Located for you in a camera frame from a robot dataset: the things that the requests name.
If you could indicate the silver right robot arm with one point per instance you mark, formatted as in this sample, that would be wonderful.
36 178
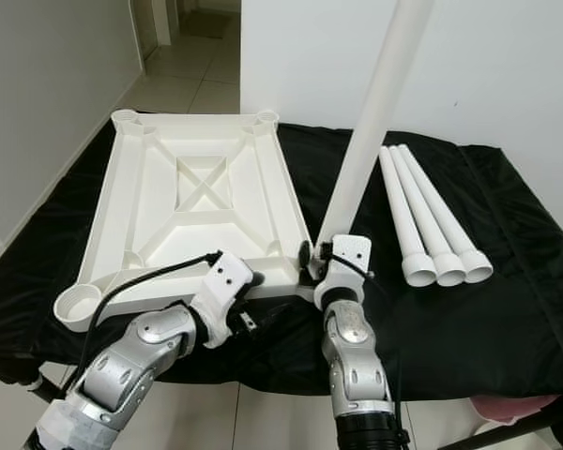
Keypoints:
357 366

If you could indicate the pink cushion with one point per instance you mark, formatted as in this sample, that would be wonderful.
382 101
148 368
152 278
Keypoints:
511 408

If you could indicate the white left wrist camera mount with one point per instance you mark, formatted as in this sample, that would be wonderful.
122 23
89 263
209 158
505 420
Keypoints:
230 277

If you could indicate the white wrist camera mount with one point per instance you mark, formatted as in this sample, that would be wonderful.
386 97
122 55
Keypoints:
230 277
352 255

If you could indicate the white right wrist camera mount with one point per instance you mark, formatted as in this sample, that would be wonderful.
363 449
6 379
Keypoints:
352 255

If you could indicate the white door frame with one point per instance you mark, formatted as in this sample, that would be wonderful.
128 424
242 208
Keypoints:
167 19

